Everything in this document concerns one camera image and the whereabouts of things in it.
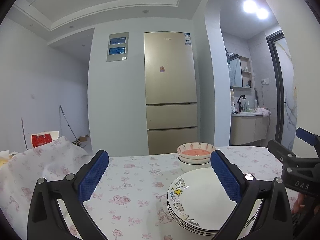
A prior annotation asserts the person's right hand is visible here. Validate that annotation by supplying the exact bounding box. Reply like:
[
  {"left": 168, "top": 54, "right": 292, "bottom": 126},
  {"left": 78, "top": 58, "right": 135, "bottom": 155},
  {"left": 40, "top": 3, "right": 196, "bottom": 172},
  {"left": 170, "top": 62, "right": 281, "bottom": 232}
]
[{"left": 291, "top": 194, "right": 312, "bottom": 215}]

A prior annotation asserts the black door frame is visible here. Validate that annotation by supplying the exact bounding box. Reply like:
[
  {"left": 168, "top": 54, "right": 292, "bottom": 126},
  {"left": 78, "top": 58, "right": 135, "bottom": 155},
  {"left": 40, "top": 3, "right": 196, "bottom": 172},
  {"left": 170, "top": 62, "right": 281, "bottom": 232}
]
[{"left": 266, "top": 30, "right": 288, "bottom": 143}]

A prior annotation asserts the black faucet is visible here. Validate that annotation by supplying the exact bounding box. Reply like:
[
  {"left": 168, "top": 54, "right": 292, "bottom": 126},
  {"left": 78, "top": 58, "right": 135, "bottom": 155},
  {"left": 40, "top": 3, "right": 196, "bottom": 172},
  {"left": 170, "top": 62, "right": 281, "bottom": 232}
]
[{"left": 236, "top": 95, "right": 245, "bottom": 113}]

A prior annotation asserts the beige refrigerator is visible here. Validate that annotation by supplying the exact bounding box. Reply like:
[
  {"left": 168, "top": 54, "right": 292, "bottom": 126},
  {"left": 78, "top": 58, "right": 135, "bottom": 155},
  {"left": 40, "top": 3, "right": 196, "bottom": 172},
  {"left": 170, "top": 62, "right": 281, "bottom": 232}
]
[{"left": 144, "top": 32, "right": 200, "bottom": 155}]

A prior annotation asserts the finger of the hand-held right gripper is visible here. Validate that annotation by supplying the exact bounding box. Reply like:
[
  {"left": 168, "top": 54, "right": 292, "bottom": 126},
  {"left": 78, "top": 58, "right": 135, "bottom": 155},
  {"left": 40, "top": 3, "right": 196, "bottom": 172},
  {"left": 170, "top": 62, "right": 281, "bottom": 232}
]
[
  {"left": 267, "top": 139, "right": 298, "bottom": 171},
  {"left": 296, "top": 127, "right": 320, "bottom": 158}
]

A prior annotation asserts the bathroom mirror cabinet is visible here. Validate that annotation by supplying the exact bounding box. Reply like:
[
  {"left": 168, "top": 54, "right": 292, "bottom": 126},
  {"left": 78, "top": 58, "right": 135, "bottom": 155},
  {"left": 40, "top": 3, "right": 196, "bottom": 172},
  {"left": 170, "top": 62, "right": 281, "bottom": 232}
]
[{"left": 226, "top": 47, "right": 243, "bottom": 88}]

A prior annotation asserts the beige bathroom vanity cabinet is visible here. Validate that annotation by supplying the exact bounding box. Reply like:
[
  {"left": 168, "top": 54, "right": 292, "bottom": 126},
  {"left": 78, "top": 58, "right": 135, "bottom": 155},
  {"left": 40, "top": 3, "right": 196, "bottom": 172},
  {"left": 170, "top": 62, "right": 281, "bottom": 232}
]
[{"left": 230, "top": 114, "right": 269, "bottom": 145}]

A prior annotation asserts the beige wall shelf niche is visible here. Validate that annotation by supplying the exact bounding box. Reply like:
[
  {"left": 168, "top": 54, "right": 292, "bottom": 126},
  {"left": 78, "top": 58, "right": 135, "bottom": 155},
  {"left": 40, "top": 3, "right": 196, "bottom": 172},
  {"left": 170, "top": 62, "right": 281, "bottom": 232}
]
[{"left": 240, "top": 56, "right": 253, "bottom": 88}]

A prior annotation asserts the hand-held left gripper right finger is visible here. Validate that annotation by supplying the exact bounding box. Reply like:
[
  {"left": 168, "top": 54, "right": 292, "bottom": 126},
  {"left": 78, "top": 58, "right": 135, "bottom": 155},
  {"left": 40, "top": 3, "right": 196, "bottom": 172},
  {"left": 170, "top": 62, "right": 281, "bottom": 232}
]
[{"left": 210, "top": 149, "right": 293, "bottom": 240}]

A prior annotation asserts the grey wall electrical panel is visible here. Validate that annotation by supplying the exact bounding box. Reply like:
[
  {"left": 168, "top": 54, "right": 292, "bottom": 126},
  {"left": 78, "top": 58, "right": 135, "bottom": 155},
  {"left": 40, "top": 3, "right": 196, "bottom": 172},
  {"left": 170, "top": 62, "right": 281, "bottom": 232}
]
[{"left": 106, "top": 32, "right": 129, "bottom": 62}]

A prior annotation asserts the long metal pole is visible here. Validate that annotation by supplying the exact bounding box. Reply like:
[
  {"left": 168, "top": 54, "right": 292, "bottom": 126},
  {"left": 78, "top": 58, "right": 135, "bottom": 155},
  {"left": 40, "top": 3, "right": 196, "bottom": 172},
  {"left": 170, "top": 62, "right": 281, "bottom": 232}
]
[{"left": 59, "top": 105, "right": 80, "bottom": 145}]

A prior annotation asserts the bright ceiling light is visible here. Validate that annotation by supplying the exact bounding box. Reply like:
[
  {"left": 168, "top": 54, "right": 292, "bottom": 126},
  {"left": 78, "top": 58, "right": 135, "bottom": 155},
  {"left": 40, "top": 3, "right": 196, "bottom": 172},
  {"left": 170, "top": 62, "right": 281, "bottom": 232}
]
[{"left": 242, "top": 0, "right": 268, "bottom": 20}]

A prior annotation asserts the red and white box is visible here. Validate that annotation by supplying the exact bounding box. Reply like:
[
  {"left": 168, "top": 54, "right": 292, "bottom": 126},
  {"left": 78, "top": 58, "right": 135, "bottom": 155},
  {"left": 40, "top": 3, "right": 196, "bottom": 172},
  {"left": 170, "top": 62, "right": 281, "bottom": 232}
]
[{"left": 31, "top": 131, "right": 59, "bottom": 148}]

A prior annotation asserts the plain white plate black rim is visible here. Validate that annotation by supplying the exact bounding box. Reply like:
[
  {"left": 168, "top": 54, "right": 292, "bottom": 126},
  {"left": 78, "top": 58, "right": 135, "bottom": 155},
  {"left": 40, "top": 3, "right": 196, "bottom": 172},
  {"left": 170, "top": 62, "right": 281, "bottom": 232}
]
[{"left": 167, "top": 202, "right": 260, "bottom": 232}]

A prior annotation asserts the yellow cushion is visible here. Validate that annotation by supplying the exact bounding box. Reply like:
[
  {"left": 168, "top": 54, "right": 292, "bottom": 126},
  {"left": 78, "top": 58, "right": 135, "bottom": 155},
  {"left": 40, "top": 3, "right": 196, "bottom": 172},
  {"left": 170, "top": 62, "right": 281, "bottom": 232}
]
[{"left": 0, "top": 155, "right": 13, "bottom": 167}]

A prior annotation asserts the pink towel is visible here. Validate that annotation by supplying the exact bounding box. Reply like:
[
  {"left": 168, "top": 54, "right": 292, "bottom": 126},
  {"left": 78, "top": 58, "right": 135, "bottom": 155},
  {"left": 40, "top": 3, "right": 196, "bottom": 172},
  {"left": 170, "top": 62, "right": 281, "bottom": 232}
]
[{"left": 254, "top": 107, "right": 270, "bottom": 117}]

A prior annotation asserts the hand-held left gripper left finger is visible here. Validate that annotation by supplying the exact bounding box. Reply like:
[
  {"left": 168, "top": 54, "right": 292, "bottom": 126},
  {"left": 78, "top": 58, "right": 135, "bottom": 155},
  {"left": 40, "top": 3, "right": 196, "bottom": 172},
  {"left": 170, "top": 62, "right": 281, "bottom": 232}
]
[{"left": 27, "top": 149, "right": 110, "bottom": 240}]

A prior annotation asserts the pink printed tablecloth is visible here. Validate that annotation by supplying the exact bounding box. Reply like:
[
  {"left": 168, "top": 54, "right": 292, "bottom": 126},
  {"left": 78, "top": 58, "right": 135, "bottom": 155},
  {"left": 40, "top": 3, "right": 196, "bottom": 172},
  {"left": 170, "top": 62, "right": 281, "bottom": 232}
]
[{"left": 0, "top": 135, "right": 320, "bottom": 240}]

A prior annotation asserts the white bowl with black rim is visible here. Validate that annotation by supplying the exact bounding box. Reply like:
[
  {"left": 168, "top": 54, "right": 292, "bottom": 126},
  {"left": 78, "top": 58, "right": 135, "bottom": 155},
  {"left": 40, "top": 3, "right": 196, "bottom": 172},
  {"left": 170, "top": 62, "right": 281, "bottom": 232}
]
[{"left": 180, "top": 161, "right": 212, "bottom": 172}]

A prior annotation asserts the thin metal pole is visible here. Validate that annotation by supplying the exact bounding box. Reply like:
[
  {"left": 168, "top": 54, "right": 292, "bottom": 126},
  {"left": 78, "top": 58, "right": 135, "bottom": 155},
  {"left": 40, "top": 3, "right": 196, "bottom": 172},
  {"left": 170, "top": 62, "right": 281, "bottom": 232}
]
[{"left": 21, "top": 118, "right": 28, "bottom": 150}]

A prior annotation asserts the pink strawberry bowl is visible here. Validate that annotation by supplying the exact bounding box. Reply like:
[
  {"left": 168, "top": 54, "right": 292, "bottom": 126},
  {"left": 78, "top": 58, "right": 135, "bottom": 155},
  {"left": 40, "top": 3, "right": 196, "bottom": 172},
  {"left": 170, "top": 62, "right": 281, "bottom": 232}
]
[
  {"left": 177, "top": 155, "right": 212, "bottom": 166},
  {"left": 177, "top": 142, "right": 216, "bottom": 164}
]

